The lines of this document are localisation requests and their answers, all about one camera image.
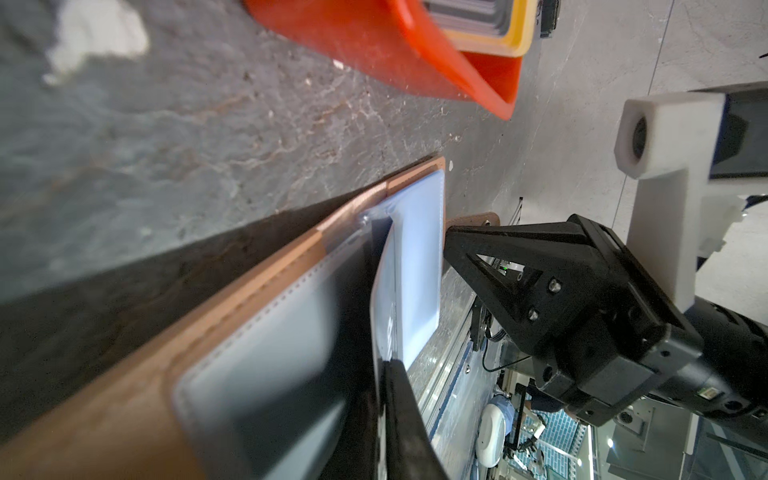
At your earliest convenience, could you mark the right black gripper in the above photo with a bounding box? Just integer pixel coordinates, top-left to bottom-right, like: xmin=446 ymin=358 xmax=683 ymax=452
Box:
xmin=444 ymin=215 xmax=704 ymax=425

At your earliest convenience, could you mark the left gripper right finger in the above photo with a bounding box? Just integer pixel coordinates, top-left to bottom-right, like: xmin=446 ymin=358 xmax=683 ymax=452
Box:
xmin=383 ymin=360 xmax=447 ymax=480

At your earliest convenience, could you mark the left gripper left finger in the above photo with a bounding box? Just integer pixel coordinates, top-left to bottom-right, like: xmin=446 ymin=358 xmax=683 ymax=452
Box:
xmin=323 ymin=387 xmax=379 ymax=480

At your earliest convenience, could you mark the tan leather card holder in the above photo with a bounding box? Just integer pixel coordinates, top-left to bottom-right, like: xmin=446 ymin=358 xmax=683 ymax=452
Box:
xmin=1 ymin=157 xmax=449 ymax=479

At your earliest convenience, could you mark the red plastic tray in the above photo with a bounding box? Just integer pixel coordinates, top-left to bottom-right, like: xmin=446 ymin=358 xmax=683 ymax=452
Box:
xmin=244 ymin=0 xmax=523 ymax=120

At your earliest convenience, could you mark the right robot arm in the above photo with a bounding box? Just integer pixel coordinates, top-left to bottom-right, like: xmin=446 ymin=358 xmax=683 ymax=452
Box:
xmin=444 ymin=215 xmax=767 ymax=442

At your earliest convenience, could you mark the white round object bottom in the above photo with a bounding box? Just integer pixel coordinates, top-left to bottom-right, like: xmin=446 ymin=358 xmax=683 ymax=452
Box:
xmin=475 ymin=395 xmax=516 ymax=469

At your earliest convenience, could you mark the small black pink box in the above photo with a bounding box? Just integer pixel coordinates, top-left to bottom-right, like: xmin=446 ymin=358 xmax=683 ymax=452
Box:
xmin=539 ymin=0 xmax=561 ymax=39

